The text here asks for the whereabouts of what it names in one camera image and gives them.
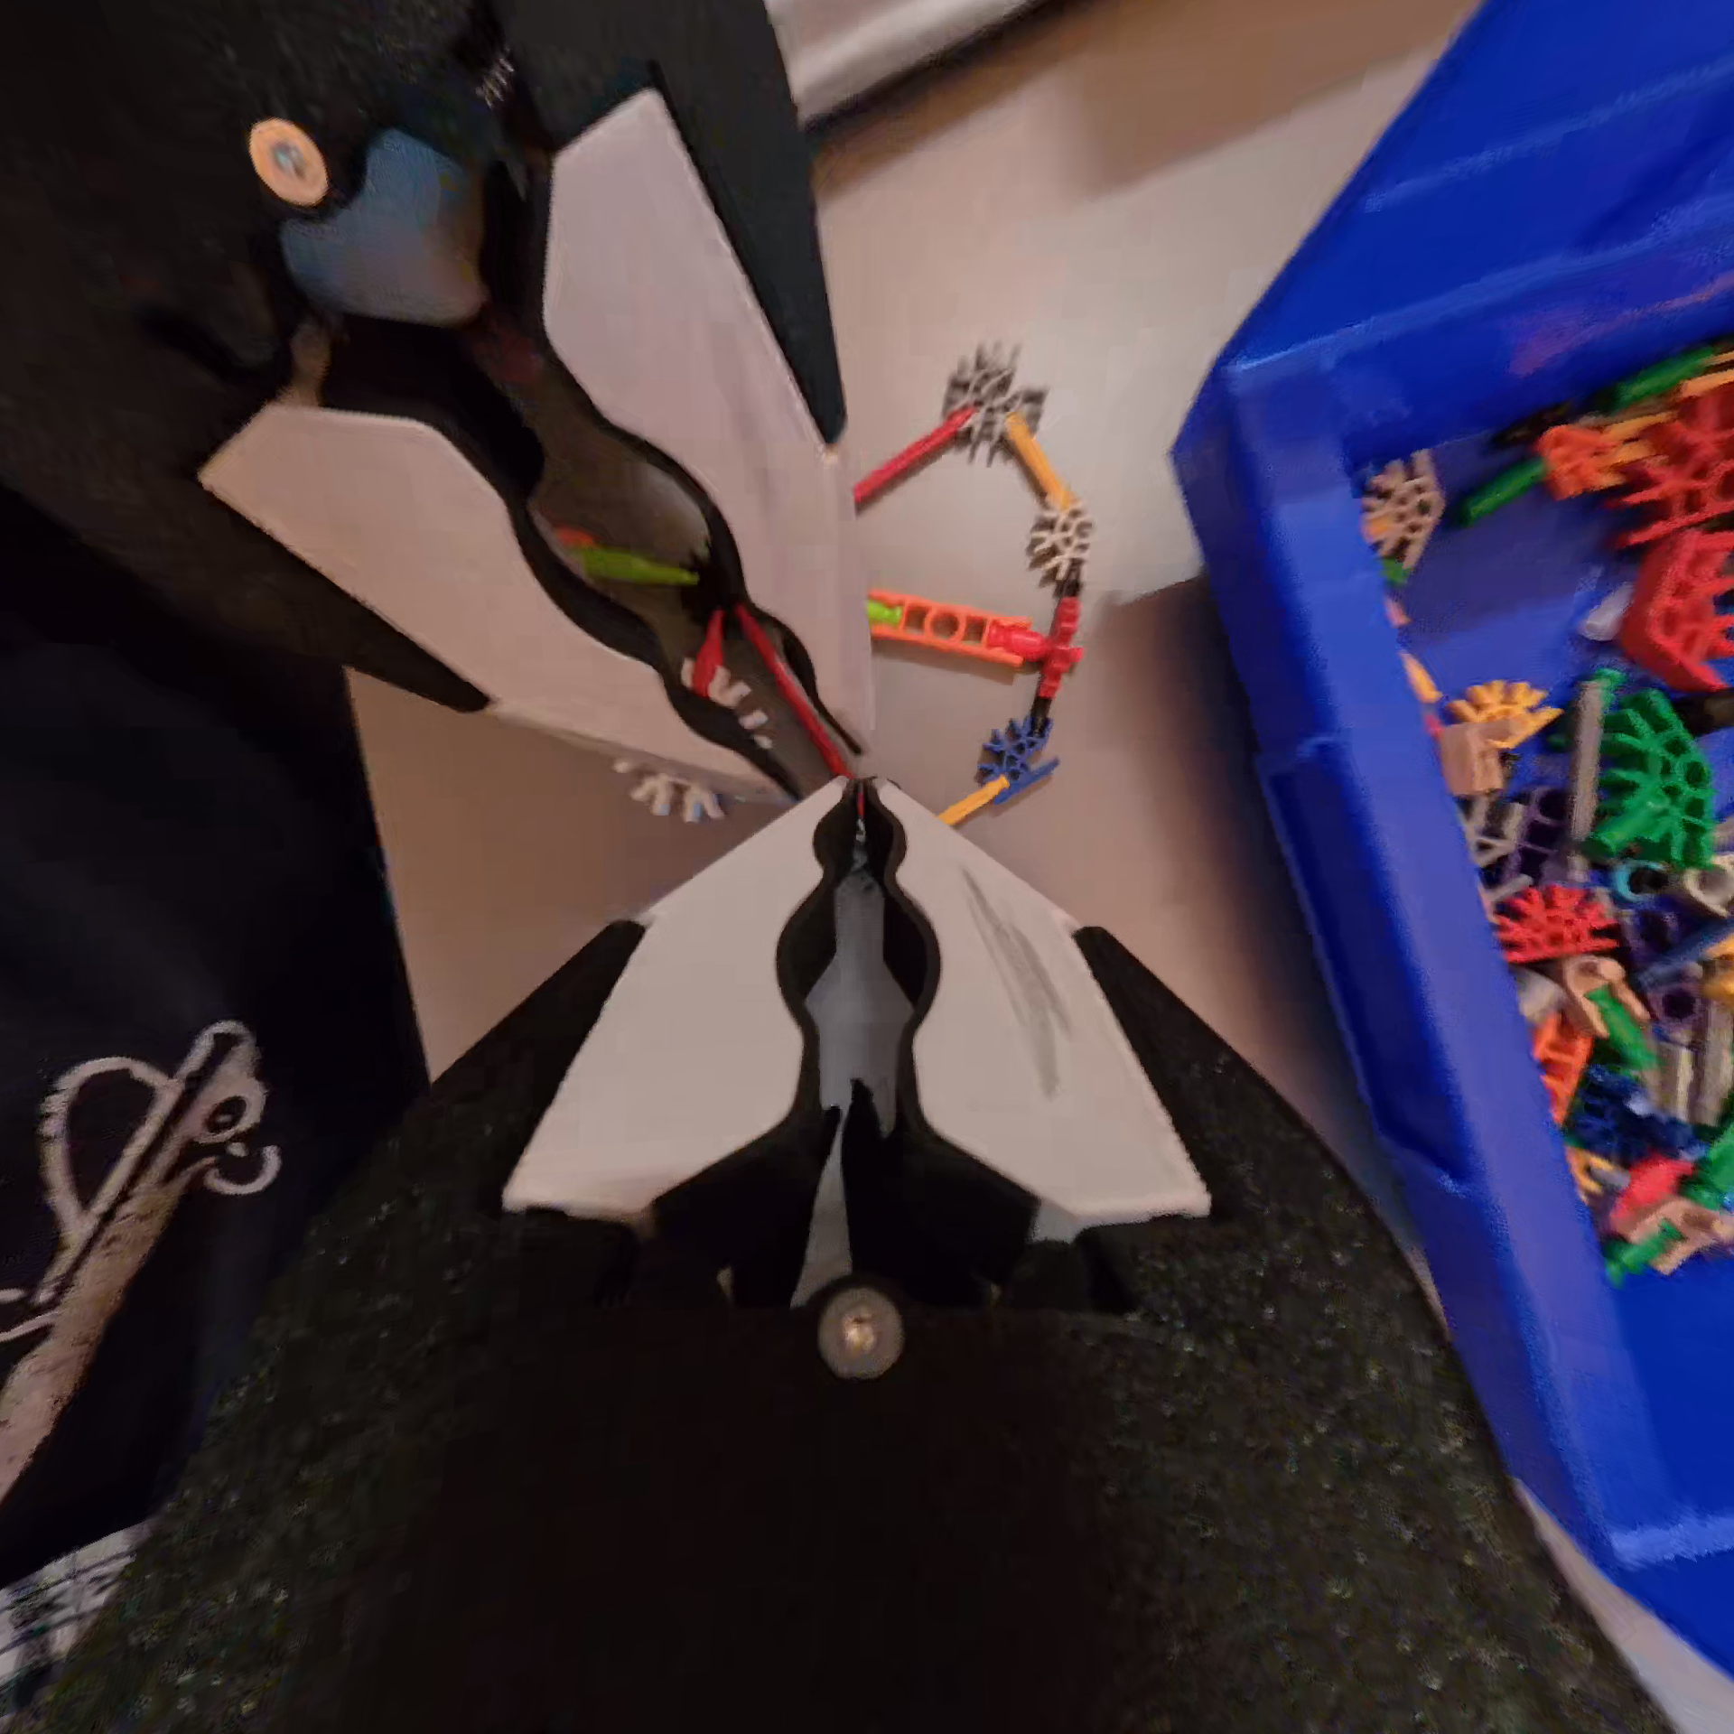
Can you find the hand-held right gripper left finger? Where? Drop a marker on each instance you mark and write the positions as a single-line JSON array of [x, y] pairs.
[[649, 1072]]

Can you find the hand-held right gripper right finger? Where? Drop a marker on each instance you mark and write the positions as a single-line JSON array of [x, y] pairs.
[[1044, 1072]]

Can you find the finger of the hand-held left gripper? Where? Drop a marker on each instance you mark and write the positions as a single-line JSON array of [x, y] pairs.
[[677, 313], [404, 543]]

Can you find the long red toy rod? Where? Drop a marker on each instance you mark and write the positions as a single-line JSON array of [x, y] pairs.
[[792, 699]]

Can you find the colourful toy rod wheel assembly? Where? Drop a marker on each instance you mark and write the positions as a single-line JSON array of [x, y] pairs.
[[947, 626]]

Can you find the pile of toy construction pieces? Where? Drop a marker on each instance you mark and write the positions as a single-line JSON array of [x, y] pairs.
[[1651, 786]]

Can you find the blue plastic bin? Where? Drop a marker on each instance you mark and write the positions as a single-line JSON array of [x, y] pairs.
[[1490, 204]]

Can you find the black printed shirt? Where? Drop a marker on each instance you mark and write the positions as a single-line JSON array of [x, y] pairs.
[[163, 882]]

